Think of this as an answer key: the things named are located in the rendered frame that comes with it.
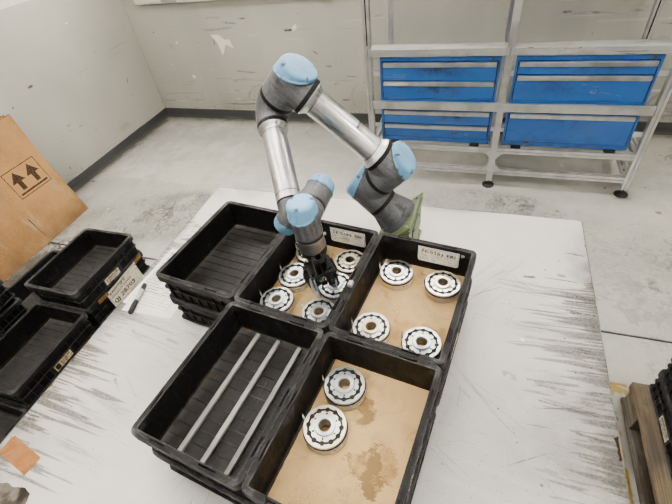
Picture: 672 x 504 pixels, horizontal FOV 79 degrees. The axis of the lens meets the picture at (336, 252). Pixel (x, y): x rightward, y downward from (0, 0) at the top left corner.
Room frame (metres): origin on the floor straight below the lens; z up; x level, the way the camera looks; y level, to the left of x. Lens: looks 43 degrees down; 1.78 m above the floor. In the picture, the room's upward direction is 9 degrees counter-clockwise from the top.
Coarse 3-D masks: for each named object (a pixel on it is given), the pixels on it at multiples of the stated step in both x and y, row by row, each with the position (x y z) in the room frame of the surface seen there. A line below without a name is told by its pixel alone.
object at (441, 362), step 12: (408, 240) 0.91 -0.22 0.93; (420, 240) 0.90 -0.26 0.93; (372, 252) 0.88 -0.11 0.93; (468, 252) 0.82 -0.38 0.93; (468, 264) 0.78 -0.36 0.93; (360, 276) 0.79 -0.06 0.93; (468, 276) 0.73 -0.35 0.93; (348, 300) 0.72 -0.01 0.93; (336, 312) 0.68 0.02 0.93; (456, 312) 0.62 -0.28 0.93; (456, 324) 0.58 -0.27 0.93; (348, 336) 0.60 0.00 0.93; (360, 336) 0.59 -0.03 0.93; (396, 348) 0.54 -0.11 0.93; (444, 348) 0.52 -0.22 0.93; (432, 360) 0.50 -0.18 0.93; (444, 360) 0.49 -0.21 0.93
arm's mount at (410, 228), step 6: (414, 198) 1.20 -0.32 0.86; (420, 198) 1.16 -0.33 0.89; (420, 204) 1.16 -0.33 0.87; (414, 210) 1.11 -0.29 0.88; (420, 210) 1.18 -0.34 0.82; (414, 216) 1.07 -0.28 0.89; (420, 216) 1.19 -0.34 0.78; (408, 222) 1.06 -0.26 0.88; (414, 222) 1.07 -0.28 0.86; (420, 222) 1.19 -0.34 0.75; (402, 228) 1.05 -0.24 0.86; (408, 228) 1.02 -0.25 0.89; (414, 228) 1.08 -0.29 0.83; (378, 234) 1.17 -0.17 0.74; (396, 234) 1.05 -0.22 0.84; (402, 234) 1.02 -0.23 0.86; (408, 234) 1.01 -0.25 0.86; (414, 234) 1.08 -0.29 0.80; (420, 234) 1.17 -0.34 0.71
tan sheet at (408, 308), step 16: (416, 272) 0.87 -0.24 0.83; (384, 288) 0.82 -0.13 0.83; (416, 288) 0.80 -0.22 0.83; (368, 304) 0.77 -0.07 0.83; (384, 304) 0.76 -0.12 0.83; (400, 304) 0.75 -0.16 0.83; (416, 304) 0.74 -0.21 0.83; (432, 304) 0.73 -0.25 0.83; (448, 304) 0.72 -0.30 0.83; (400, 320) 0.69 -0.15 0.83; (416, 320) 0.69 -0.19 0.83; (432, 320) 0.68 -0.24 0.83; (448, 320) 0.67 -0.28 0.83; (400, 336) 0.64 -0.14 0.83
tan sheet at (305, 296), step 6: (330, 246) 1.05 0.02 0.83; (330, 252) 1.02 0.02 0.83; (336, 252) 1.01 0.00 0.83; (294, 258) 1.02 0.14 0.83; (276, 282) 0.92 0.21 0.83; (294, 294) 0.85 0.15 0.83; (300, 294) 0.85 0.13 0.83; (306, 294) 0.85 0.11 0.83; (312, 294) 0.84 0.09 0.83; (300, 300) 0.83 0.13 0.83; (306, 300) 0.82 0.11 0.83; (300, 306) 0.80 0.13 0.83; (294, 312) 0.78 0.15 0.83; (300, 312) 0.78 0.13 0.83
